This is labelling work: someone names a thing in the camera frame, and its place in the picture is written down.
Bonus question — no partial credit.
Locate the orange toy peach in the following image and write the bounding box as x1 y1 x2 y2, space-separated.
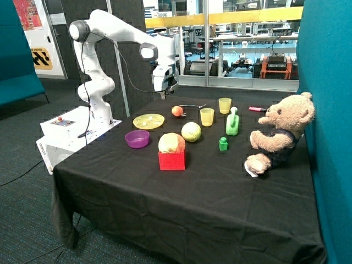
171 106 184 117

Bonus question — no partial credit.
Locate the white workbench table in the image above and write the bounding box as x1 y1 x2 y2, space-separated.
214 32 298 80

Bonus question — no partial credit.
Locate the brown teddy bear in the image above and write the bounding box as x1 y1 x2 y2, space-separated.
244 92 315 178

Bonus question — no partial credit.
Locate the small green block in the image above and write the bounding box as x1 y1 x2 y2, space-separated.
219 136 228 151

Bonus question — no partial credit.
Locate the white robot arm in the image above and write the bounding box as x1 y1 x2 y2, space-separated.
69 9 179 128

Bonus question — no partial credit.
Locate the yellow softball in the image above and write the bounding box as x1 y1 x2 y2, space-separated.
181 122 202 142

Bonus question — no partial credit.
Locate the black tablecloth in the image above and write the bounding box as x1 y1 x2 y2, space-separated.
51 96 327 263

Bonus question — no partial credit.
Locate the red plastic box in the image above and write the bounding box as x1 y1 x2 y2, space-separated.
158 151 186 171

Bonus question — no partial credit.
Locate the metal fork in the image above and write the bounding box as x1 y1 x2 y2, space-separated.
179 104 206 109

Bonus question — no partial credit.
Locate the far yellow plastic cup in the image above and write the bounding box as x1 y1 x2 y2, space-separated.
218 97 232 114

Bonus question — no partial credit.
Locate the yellow orange plush ball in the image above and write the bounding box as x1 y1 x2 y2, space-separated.
158 133 185 153

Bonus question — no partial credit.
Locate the white robot control box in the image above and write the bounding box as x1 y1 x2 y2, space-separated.
36 106 121 174

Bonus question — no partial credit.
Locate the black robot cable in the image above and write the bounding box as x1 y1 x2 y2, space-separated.
77 30 155 139

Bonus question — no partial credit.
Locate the yellow plastic plate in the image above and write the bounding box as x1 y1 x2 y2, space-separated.
133 113 165 130

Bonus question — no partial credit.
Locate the orange black equipment crate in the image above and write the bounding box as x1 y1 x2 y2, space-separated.
260 53 292 80

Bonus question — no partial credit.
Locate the teal partition panel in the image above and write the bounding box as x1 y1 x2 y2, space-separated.
296 1 351 263

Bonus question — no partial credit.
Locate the green toy watering can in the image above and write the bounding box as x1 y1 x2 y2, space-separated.
225 107 239 136

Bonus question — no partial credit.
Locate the near yellow plastic cup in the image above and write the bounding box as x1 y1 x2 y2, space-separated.
200 108 215 127

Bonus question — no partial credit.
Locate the purple plastic bowl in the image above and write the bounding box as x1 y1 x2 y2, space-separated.
125 130 150 149

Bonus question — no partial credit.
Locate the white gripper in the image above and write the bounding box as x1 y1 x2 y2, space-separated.
152 65 179 100

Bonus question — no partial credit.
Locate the red poster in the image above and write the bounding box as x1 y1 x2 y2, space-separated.
13 0 43 31

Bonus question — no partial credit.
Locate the teal sofa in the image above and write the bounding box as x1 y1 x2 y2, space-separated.
0 0 45 106

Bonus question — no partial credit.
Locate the yellow plastic cup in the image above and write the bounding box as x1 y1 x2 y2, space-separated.
200 108 215 127
218 97 232 114

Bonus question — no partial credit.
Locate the yellow black warning sign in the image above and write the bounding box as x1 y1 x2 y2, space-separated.
31 47 53 70

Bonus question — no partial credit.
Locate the pink highlighter marker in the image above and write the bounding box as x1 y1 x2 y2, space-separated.
249 107 267 113

